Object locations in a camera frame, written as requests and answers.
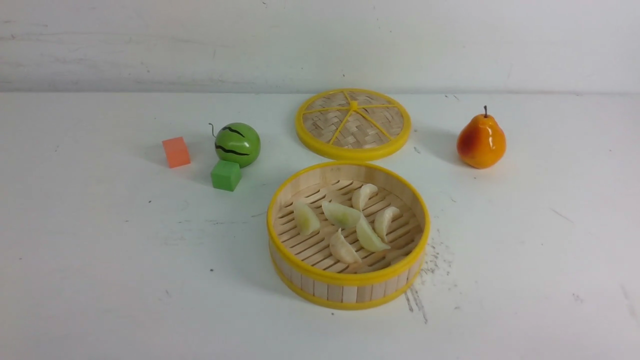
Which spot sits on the pale green dumpling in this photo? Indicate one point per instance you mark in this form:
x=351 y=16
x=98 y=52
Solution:
x=306 y=219
x=341 y=216
x=368 y=238

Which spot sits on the yellow rimmed bamboo steamer tray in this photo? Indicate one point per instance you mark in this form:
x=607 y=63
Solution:
x=305 y=264

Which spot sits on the beige pleated dumpling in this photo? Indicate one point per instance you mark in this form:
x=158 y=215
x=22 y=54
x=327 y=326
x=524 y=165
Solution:
x=342 y=250

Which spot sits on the yellow rimmed woven steamer lid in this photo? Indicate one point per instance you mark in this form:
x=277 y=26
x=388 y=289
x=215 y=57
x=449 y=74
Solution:
x=352 y=124

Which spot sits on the green toy watermelon ball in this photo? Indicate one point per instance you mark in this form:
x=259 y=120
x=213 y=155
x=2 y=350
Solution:
x=237 y=142

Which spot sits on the green cube block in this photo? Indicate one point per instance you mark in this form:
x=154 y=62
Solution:
x=226 y=175

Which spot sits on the orange cube block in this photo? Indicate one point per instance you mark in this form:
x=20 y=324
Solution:
x=176 y=152

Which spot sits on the orange toy pear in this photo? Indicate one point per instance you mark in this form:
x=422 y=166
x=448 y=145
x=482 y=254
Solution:
x=482 y=143

